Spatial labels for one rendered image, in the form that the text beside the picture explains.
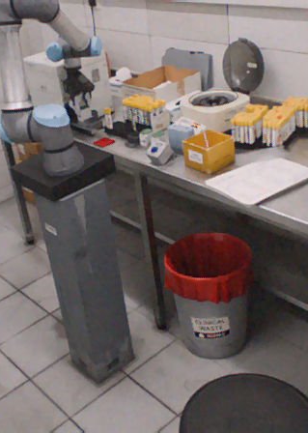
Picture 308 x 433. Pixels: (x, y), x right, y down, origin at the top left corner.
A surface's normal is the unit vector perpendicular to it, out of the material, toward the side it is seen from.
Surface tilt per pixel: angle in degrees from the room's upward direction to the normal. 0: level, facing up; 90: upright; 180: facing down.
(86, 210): 90
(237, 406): 2
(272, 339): 0
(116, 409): 0
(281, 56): 90
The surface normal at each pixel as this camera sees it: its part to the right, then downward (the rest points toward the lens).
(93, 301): 0.63, 0.27
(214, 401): -0.11, -0.86
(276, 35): -0.76, 0.39
